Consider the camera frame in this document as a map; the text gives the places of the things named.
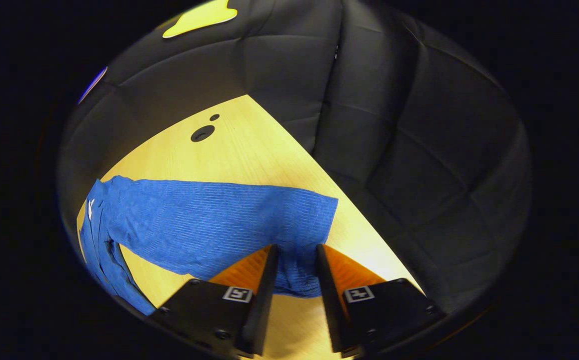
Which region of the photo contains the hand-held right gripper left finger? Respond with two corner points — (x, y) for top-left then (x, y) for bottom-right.
(148, 244), (280, 359)

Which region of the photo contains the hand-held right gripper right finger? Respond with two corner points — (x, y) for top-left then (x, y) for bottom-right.
(315, 243), (447, 359)

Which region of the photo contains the blue collared shirt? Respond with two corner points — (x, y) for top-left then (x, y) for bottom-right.
(78, 175), (340, 317)

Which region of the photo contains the black backdrop cloth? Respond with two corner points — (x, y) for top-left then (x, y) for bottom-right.
(57, 0), (534, 317)

